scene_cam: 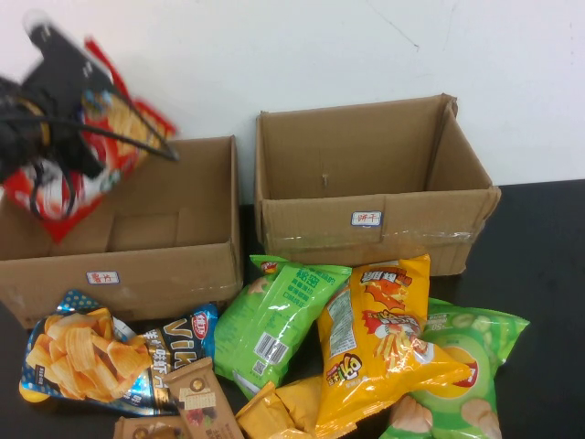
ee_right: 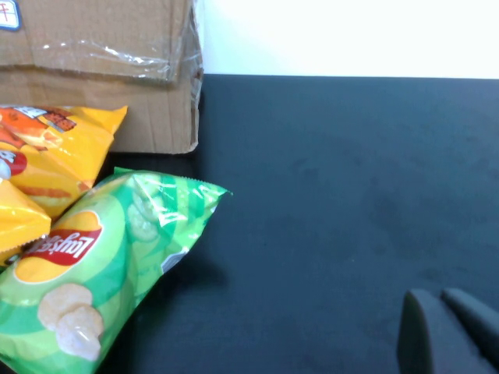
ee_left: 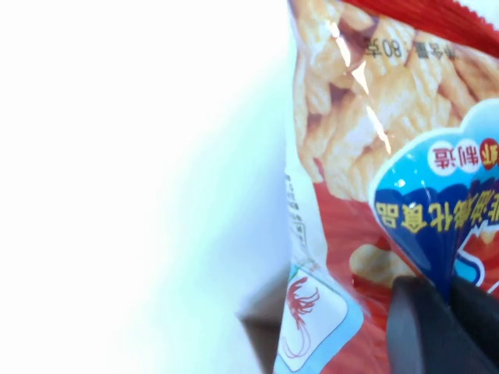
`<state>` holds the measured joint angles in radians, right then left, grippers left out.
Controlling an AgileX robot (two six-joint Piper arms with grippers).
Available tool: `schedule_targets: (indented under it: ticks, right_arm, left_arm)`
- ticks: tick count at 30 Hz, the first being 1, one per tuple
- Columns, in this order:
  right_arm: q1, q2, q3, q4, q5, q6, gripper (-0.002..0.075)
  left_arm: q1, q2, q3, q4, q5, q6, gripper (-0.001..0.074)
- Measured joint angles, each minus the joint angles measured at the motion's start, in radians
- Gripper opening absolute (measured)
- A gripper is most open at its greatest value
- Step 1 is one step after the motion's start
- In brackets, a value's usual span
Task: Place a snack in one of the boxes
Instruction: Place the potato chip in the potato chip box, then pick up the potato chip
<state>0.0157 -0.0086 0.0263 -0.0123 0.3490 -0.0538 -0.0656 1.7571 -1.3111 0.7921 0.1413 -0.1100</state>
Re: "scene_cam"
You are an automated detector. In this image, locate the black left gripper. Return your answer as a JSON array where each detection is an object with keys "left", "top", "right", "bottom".
[{"left": 20, "top": 61, "right": 107, "bottom": 180}]

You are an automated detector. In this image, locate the long black cable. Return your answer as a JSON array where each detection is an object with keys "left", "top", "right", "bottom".
[{"left": 0, "top": 116, "right": 180, "bottom": 162}]

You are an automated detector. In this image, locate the brown biscuit packet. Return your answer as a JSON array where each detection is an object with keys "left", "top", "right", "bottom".
[
  {"left": 112, "top": 413, "right": 193, "bottom": 439},
  {"left": 162, "top": 356, "right": 246, "bottom": 439}
]

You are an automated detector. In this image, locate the low cardboard box, red-ink label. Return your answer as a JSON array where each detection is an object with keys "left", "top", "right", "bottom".
[{"left": 0, "top": 134, "right": 243, "bottom": 329}]

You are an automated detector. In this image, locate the green chip bag with barcode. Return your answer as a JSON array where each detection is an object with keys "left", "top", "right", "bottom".
[{"left": 213, "top": 254, "right": 353, "bottom": 402}]

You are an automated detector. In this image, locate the green Lay's chip bag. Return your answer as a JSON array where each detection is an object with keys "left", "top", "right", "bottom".
[{"left": 378, "top": 296, "right": 531, "bottom": 439}]

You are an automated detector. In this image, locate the red shrimp stick snack bag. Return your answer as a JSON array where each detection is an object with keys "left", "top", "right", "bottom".
[{"left": 2, "top": 36, "right": 179, "bottom": 246}]

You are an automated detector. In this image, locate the small yellow round object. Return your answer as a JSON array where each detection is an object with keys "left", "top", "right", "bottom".
[{"left": 18, "top": 379, "right": 47, "bottom": 404}]

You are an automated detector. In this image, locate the yellow fries snack bag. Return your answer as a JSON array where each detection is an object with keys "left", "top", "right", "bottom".
[{"left": 314, "top": 253, "right": 474, "bottom": 438}]

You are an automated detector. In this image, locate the blue polka-dot ridged chip bag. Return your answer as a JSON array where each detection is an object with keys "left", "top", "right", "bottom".
[{"left": 18, "top": 288, "right": 154, "bottom": 406}]

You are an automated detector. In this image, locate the tall taped cardboard box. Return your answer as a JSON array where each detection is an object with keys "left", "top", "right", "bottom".
[{"left": 254, "top": 93, "right": 503, "bottom": 278}]

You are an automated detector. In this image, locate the looped black cable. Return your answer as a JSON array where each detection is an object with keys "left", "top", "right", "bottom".
[{"left": 29, "top": 159, "right": 78, "bottom": 221}]

